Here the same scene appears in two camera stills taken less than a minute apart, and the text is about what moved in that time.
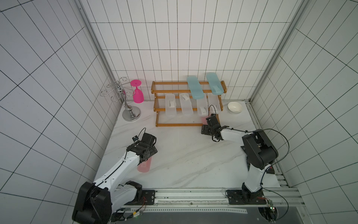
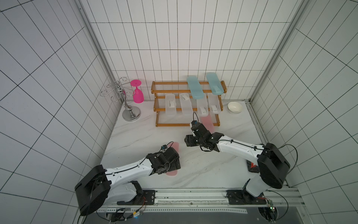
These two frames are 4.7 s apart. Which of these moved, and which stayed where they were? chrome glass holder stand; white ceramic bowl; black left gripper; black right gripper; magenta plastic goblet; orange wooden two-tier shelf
Moved: black right gripper; black left gripper
Stayed: chrome glass holder stand; orange wooden two-tier shelf; magenta plastic goblet; white ceramic bowl
